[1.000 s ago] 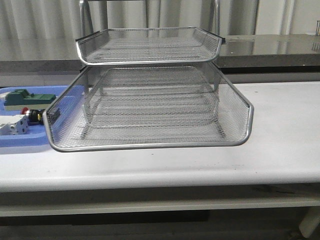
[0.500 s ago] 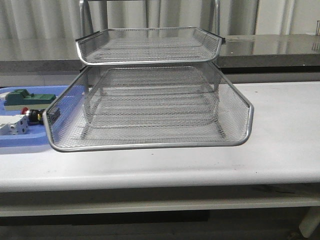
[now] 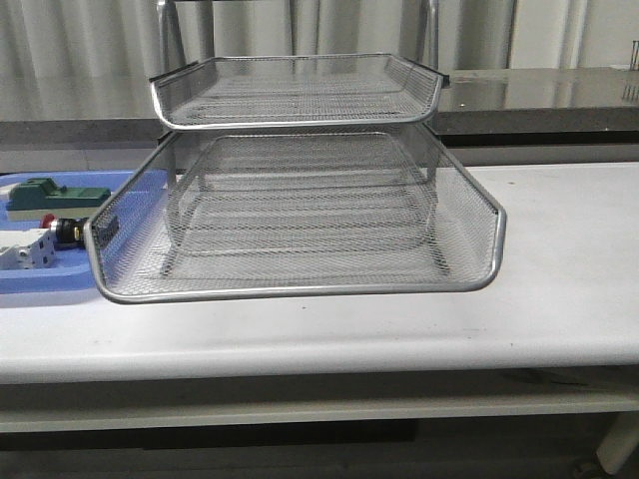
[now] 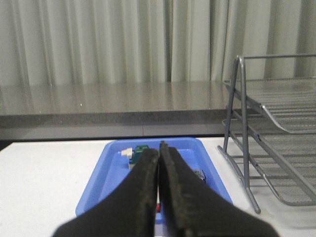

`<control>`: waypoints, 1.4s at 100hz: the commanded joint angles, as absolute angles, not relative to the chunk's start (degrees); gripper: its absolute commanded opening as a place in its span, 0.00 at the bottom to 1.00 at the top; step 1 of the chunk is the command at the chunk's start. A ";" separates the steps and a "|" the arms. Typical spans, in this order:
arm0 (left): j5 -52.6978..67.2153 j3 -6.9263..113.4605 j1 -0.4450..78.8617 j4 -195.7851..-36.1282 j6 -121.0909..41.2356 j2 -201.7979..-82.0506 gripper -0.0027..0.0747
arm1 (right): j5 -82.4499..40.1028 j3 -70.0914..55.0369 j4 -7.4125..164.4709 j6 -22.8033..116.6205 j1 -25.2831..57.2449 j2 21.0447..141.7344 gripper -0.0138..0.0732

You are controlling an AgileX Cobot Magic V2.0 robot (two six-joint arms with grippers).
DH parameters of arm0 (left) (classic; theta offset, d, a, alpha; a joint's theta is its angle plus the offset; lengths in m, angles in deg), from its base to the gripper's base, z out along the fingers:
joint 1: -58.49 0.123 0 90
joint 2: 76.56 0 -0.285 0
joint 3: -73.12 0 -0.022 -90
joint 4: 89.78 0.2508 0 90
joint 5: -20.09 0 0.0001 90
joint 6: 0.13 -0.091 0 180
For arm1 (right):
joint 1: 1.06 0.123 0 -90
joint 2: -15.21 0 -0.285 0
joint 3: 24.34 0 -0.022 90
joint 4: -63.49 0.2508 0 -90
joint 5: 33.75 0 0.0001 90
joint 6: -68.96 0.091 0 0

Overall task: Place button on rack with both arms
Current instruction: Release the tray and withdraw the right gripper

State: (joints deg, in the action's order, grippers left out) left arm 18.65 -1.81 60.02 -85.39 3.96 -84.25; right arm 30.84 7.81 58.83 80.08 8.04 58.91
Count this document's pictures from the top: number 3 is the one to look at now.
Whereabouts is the red emergency stop button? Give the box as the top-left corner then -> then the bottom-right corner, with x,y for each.
40,213 -> 119,248

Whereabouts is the blue plastic tray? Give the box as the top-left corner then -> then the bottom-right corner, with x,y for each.
1,170 -> 167,294

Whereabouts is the green terminal block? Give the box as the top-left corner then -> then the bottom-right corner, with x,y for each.
6,177 -> 111,221

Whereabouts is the white circuit breaker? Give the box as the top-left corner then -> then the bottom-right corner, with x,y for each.
1,229 -> 56,270

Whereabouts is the grey stone counter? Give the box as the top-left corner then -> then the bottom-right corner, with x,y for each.
1,68 -> 638,148

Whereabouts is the white table leg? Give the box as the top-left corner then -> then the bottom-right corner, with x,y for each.
595,412 -> 639,475

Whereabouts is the silver rack frame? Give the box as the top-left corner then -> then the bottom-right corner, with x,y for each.
156,0 -> 453,278

